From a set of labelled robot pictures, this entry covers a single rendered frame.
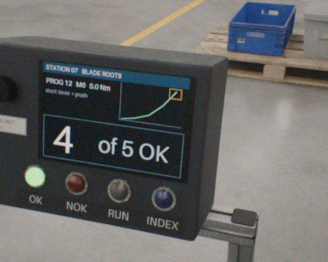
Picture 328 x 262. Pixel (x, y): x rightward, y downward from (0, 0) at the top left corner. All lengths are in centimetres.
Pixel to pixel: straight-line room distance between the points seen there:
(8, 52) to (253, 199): 198
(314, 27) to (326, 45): 15
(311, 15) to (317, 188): 143
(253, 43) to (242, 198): 160
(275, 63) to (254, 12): 76
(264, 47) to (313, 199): 155
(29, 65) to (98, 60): 8
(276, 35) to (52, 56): 322
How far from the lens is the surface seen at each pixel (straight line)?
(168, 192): 53
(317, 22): 367
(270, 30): 371
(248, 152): 281
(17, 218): 239
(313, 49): 374
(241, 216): 62
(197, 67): 50
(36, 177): 58
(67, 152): 56
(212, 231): 62
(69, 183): 56
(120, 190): 54
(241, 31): 376
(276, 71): 369
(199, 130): 51
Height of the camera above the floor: 144
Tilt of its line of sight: 29 degrees down
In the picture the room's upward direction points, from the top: straight up
